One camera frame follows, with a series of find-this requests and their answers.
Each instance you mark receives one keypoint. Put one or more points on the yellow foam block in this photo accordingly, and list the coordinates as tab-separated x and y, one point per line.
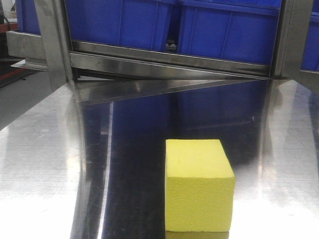
199	186

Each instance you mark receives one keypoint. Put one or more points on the blue plastic bin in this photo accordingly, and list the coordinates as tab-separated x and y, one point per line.
239	32
26	17
141	24
311	52

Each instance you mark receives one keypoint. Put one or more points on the blue plastic bin centre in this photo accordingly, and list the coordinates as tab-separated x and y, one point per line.
239	32

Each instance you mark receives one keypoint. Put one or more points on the blue plastic bin far right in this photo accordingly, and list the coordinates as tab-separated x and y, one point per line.
311	52

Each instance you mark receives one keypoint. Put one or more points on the blue plastic bin far left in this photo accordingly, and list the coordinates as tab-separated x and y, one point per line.
26	17

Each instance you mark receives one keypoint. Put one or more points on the stainless steel shelf frame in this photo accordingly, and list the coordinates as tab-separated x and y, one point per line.
100	73

